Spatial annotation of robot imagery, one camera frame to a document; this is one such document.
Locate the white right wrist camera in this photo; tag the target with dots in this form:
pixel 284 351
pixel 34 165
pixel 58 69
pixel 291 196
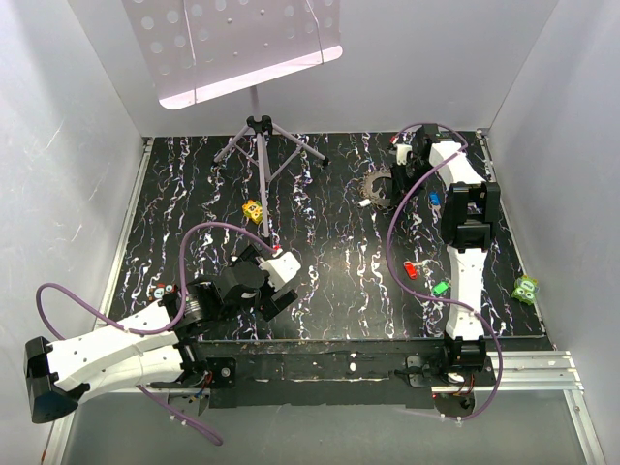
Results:
pixel 403 154

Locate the red tagged key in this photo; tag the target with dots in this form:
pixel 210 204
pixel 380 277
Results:
pixel 411 270

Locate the aluminium frame rail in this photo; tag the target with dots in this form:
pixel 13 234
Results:
pixel 539 370

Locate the green tagged key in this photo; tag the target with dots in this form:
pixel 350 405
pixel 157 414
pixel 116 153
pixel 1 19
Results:
pixel 440 288

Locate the red round marker sticker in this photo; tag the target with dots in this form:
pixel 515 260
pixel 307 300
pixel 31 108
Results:
pixel 160 290

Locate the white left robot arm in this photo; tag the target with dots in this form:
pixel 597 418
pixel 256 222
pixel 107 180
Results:
pixel 158 345

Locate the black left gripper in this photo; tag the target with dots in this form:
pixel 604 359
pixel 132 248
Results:
pixel 267 305

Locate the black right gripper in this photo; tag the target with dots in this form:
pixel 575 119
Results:
pixel 399 186

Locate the yellow green toy block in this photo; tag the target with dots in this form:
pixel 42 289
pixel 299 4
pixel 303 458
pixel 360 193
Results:
pixel 254 211

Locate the perforated music stand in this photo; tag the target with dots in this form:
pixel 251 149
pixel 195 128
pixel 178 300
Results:
pixel 197 51

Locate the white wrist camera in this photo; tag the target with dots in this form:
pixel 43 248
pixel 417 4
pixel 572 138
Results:
pixel 403 154
pixel 281 270

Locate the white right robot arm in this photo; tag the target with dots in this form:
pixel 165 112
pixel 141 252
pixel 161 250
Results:
pixel 469 224

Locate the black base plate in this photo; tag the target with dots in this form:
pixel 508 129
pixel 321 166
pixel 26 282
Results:
pixel 322 372

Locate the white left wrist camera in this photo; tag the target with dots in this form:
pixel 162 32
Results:
pixel 281 270

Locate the blue tagged key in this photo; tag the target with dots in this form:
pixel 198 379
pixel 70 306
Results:
pixel 435 203

